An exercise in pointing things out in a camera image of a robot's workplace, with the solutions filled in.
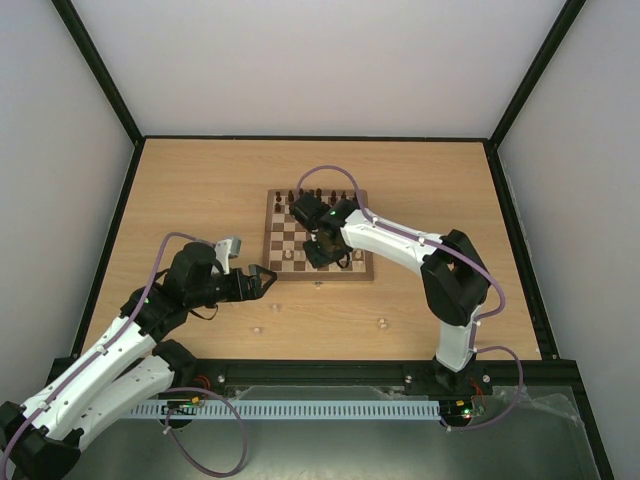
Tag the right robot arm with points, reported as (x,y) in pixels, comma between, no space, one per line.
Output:
(454,279)

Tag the electronics board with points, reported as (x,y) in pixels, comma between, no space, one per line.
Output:
(184,407)
(464,409)

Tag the left electronics board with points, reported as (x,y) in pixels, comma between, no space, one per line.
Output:
(184,407)

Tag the right electronics board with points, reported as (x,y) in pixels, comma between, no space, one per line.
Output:
(464,409)

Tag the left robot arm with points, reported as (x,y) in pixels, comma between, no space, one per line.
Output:
(133,360)

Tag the wooden chess board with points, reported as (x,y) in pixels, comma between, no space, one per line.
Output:
(283,232)

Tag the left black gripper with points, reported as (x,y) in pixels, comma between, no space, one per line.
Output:
(255,291)

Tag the black cage frame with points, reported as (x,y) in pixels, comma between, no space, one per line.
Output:
(515,232)

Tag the light blue cable duct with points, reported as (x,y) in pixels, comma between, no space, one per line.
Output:
(299,410)

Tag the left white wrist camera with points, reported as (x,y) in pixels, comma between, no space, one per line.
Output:
(226,250)

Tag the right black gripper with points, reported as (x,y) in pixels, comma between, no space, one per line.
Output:
(320,252)

